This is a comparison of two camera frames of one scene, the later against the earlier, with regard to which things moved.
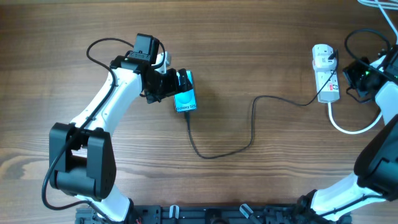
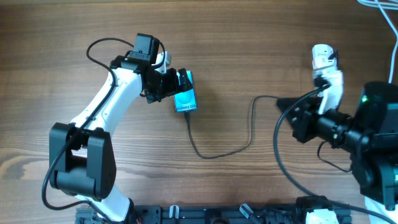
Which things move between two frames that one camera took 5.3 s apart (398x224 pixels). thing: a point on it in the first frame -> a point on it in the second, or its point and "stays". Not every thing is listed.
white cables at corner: (390, 4) stays
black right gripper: (349, 71) -> (305, 115)
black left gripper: (171, 86) stays
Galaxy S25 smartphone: (186, 101) stays
